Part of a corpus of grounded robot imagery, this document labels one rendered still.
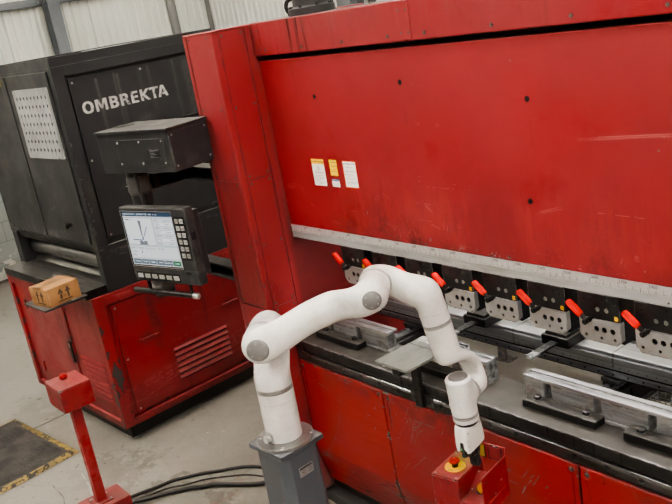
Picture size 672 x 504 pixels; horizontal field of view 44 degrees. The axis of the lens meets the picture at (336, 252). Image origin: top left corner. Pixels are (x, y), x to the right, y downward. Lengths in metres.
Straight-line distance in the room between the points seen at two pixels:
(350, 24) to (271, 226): 1.06
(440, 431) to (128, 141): 1.83
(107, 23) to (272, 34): 6.94
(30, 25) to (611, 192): 8.22
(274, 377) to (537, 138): 1.11
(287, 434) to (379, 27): 1.44
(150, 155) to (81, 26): 6.61
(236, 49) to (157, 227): 0.86
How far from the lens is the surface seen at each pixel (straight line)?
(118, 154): 3.93
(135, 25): 10.60
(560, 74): 2.59
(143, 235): 3.94
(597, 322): 2.76
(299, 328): 2.59
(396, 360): 3.23
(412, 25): 2.94
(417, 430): 3.47
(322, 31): 3.32
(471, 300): 3.09
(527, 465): 3.10
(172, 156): 3.67
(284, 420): 2.74
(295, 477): 2.80
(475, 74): 2.80
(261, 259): 3.78
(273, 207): 3.79
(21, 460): 5.59
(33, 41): 10.05
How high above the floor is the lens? 2.34
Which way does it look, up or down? 17 degrees down
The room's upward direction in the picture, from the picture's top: 10 degrees counter-clockwise
